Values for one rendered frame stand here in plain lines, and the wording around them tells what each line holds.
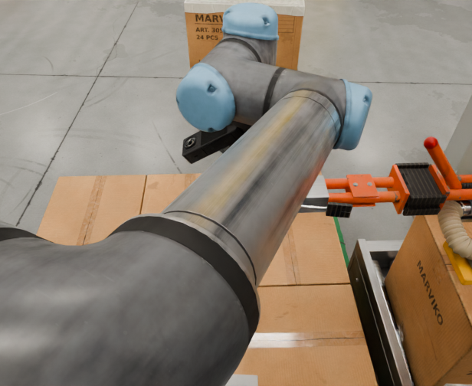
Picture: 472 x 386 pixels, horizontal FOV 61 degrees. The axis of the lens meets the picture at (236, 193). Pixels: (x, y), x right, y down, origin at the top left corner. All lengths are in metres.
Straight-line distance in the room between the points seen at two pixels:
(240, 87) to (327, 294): 1.11
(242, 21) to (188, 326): 0.44
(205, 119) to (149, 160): 2.32
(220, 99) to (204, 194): 0.24
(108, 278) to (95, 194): 1.69
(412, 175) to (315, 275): 0.75
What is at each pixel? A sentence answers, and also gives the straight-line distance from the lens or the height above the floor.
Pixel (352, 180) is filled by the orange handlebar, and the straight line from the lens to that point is 0.83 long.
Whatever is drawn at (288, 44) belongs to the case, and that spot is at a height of 0.83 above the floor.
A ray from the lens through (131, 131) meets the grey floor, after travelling 3.08.
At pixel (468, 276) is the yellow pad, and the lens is 0.92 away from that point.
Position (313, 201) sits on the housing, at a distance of 0.78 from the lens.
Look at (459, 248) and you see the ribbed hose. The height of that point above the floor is 1.18.
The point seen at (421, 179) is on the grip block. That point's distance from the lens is 0.87.
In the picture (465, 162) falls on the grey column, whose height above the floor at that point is 0.44.
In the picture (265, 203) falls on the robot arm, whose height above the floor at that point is 1.62.
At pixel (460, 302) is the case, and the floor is 0.94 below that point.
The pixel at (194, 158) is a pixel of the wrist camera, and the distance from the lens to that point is 0.69.
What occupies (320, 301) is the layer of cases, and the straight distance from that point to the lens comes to 1.47.
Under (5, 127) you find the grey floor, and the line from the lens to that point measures 3.47.
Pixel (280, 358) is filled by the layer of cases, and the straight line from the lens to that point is 1.36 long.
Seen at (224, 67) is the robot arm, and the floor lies 1.57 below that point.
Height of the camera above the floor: 1.80
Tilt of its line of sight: 46 degrees down
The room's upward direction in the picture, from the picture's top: straight up
